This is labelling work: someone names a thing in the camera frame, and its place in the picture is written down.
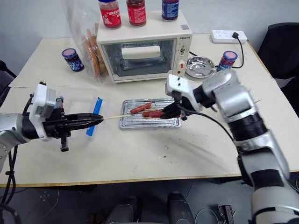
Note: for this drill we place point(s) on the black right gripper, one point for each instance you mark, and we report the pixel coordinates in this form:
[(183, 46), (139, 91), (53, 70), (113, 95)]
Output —
[(185, 105)]

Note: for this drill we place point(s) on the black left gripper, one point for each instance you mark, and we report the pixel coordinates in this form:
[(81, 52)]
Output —
[(54, 124)]

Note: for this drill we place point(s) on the red sausage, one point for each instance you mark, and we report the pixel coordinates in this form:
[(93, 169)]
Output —
[(153, 114), (140, 108)]

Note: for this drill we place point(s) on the thin wooden skewer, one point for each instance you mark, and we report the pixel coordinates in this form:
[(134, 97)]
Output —
[(116, 116)]

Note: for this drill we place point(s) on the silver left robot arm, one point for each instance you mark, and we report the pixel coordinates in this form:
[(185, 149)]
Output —
[(10, 126)]

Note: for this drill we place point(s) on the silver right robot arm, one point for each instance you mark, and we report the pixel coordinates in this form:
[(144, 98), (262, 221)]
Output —
[(233, 100)]

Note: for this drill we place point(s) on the ribbed metal tray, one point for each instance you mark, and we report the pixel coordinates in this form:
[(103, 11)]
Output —
[(149, 123)]

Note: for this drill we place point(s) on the blue container latch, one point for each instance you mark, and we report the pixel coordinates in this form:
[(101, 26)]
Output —
[(95, 109)]

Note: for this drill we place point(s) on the clear bag with blue clip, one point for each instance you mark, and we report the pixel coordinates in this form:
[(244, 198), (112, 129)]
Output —
[(77, 98)]

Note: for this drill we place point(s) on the metal spoon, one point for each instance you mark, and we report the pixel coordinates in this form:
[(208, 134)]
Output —
[(203, 68)]

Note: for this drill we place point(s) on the round metal bowl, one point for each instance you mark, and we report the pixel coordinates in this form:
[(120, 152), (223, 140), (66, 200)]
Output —
[(198, 61)]

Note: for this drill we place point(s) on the blue jar with pink lid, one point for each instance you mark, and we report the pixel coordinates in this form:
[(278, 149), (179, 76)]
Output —
[(227, 61), (73, 60)]

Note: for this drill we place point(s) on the white roll inside oven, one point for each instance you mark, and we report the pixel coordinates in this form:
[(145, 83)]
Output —
[(141, 52)]

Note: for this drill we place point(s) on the clear bag of bread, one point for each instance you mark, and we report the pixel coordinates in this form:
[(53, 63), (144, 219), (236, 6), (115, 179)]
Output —
[(91, 51)]

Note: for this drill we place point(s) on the cream toaster oven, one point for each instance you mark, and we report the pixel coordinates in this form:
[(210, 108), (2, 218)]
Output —
[(142, 32)]

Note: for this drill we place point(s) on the white power strip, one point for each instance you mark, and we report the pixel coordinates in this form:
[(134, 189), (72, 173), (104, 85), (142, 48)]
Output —
[(222, 36)]

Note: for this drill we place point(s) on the dark rounded shape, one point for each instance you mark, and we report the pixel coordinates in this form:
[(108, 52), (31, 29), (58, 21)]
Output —
[(180, 207), (123, 211)]

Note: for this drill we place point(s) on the blue jar without visible lid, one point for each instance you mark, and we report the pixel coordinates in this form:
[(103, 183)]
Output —
[(170, 10)]

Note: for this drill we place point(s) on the plain red sauce jar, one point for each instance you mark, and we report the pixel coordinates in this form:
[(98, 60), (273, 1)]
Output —
[(136, 12)]

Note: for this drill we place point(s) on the red jar with cartoon label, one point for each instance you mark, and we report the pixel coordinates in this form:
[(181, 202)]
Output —
[(111, 14)]

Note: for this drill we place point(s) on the black office chair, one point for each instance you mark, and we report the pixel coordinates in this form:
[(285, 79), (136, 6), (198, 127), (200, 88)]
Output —
[(280, 53)]

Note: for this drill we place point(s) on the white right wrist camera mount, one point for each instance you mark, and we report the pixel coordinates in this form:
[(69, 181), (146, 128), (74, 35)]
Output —
[(181, 85)]

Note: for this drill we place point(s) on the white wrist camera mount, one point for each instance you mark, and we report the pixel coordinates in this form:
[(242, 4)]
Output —
[(181, 85), (40, 98)]

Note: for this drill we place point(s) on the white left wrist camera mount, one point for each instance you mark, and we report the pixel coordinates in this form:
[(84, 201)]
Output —
[(40, 98)]

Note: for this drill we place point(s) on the black metal bracket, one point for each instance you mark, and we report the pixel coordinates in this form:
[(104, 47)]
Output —
[(226, 213)]

